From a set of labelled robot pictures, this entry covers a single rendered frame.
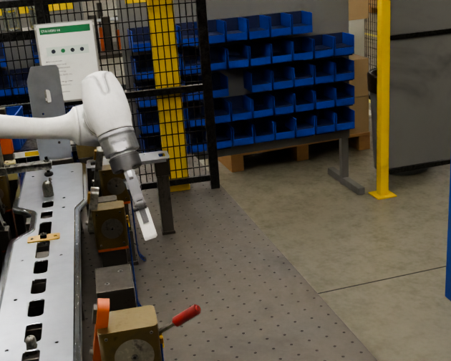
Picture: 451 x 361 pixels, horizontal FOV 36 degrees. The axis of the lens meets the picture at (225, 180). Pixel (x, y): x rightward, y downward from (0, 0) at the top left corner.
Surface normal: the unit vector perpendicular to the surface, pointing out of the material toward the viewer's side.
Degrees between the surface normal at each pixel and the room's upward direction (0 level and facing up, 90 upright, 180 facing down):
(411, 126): 90
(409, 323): 0
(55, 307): 0
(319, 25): 90
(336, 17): 90
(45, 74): 90
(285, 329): 0
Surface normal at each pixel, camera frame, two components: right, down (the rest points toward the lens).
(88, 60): 0.20, 0.32
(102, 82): 0.22, -0.37
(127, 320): -0.07, -0.94
